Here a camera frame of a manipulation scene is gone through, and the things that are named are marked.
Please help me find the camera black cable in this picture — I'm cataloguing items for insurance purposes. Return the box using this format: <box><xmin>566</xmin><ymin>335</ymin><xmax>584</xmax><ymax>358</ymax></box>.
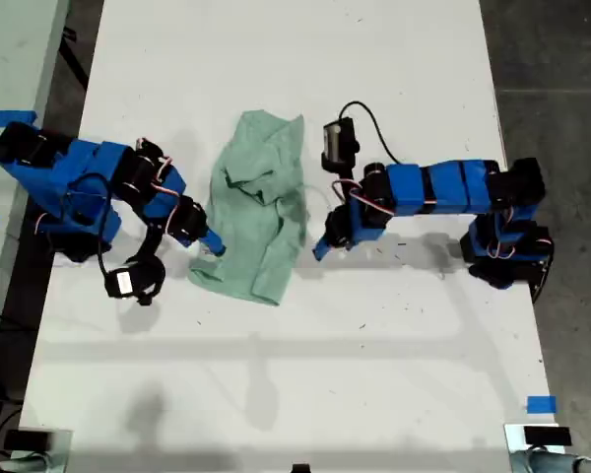
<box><xmin>339</xmin><ymin>101</ymin><xmax>400</xmax><ymax>164</ymax></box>
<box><xmin>66</xmin><ymin>171</ymin><xmax>115</xmax><ymax>278</ymax></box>

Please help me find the black base cable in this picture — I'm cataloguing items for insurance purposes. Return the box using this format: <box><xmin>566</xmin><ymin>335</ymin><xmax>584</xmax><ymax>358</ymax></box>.
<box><xmin>530</xmin><ymin>255</ymin><xmax>557</xmax><ymax>304</ymax></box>

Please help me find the blue tape square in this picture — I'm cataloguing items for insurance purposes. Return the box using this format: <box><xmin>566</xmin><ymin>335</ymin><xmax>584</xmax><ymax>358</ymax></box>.
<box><xmin>526</xmin><ymin>395</ymin><xmax>558</xmax><ymax>415</ymax></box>

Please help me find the long blue tape strip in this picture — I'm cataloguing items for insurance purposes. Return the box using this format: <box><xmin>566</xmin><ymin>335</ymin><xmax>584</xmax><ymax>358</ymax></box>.
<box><xmin>0</xmin><ymin>110</ymin><xmax>38</xmax><ymax>127</ymax></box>

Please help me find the pale green T-shirt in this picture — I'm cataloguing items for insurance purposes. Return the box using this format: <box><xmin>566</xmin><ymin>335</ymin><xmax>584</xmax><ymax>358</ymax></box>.
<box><xmin>186</xmin><ymin>110</ymin><xmax>309</xmax><ymax>307</ymax></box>

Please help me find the pale side table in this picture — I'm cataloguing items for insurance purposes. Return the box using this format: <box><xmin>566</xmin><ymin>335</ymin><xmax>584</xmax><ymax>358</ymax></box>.
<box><xmin>0</xmin><ymin>0</ymin><xmax>71</xmax><ymax>380</ymax></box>

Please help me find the small black box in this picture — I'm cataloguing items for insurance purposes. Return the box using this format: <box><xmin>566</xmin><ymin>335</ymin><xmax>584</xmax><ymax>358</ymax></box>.
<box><xmin>4</xmin><ymin>430</ymin><xmax>50</xmax><ymax>450</ymax></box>
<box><xmin>523</xmin><ymin>426</ymin><xmax>572</xmax><ymax>447</ymax></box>

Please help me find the black metal bar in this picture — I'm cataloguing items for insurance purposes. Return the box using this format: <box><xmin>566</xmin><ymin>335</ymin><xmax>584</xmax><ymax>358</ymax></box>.
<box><xmin>60</xmin><ymin>27</ymin><xmax>91</xmax><ymax>93</ymax></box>

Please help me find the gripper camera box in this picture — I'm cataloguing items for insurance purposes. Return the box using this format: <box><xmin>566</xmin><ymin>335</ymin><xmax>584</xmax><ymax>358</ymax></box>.
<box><xmin>102</xmin><ymin>258</ymin><xmax>167</xmax><ymax>306</ymax></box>
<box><xmin>321</xmin><ymin>116</ymin><xmax>361</xmax><ymax>173</ymax></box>

